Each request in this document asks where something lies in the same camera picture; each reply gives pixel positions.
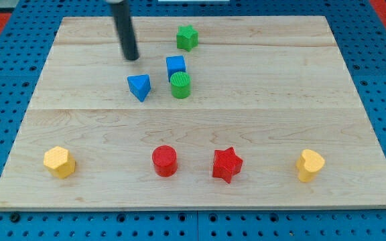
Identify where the light wooden board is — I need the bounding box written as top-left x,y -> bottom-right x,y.
0,16 -> 386,212

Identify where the red star block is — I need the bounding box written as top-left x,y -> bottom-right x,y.
212,147 -> 243,184

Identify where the green star block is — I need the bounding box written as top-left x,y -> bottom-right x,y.
176,25 -> 198,52

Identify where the green cylinder block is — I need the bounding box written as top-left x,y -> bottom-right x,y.
170,72 -> 191,99

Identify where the red cylinder block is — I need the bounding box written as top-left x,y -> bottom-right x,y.
151,145 -> 178,177

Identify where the blue cube block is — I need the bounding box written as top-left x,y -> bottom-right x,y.
166,56 -> 186,81

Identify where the blue triangle block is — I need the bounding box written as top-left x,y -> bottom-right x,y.
127,74 -> 151,102

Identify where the yellow heart block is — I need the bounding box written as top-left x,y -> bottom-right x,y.
296,149 -> 326,183

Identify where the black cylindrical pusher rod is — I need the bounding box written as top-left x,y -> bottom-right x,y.
106,0 -> 139,61

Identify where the yellow hexagon block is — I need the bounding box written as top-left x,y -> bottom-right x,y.
43,146 -> 76,179

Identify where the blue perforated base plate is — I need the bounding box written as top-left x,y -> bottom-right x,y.
0,0 -> 386,240

